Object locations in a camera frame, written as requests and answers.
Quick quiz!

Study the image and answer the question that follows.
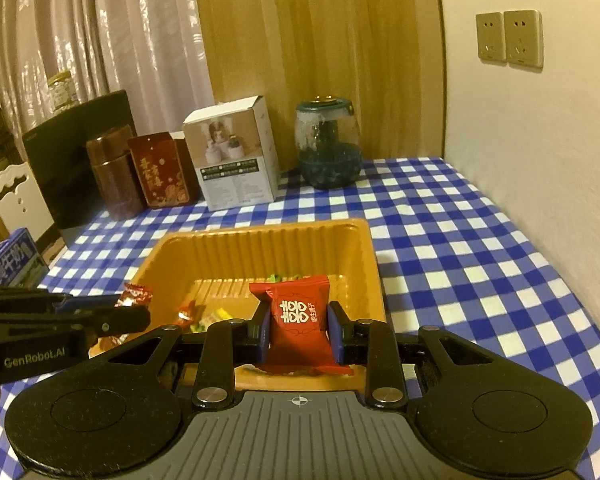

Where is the orange plastic tray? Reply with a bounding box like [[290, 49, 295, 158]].
[[86, 218, 389, 394]]

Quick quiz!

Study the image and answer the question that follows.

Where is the double wall socket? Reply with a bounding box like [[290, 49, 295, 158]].
[[476, 10, 544, 70]]

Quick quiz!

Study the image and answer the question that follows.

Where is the blue white checkered tablecloth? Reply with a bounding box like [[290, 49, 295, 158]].
[[0, 156, 600, 480]]

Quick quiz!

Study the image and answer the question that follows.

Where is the white wooden chair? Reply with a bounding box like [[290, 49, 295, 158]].
[[0, 162, 54, 242]]

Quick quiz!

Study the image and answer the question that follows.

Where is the brown metal thermos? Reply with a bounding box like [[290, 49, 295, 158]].
[[86, 125, 146, 221]]

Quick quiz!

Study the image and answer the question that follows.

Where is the sheer curtain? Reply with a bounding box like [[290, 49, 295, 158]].
[[0, 0, 214, 139]]

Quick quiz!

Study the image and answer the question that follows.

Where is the yellow green candy packet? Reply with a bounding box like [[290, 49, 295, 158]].
[[190, 308, 233, 333]]

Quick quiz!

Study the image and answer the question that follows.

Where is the green edged dark snack bag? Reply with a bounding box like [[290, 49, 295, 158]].
[[266, 273, 303, 283]]

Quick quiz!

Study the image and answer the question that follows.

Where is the large red snack packet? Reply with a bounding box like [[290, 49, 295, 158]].
[[249, 275, 353, 376]]

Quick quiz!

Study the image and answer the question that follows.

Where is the white humidifier box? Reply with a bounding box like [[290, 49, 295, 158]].
[[183, 96, 280, 211]]

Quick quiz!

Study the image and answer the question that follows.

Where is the green glass dome jar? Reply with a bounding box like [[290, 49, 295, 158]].
[[294, 96, 362, 190]]

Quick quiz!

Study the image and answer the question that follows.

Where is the small red snack packet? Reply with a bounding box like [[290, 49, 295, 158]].
[[175, 300, 198, 330]]

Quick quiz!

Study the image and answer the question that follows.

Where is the glass jar on shelf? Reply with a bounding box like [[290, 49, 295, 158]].
[[46, 70, 80, 114]]

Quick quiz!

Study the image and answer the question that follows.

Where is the dark red candy wrapper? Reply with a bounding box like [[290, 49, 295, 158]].
[[99, 283, 152, 351]]

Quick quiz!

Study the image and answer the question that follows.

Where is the blue milk carton box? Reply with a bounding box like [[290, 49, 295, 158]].
[[0, 228, 48, 287]]

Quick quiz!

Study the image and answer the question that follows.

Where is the dark red gift box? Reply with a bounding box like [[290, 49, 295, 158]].
[[128, 131, 200, 209]]

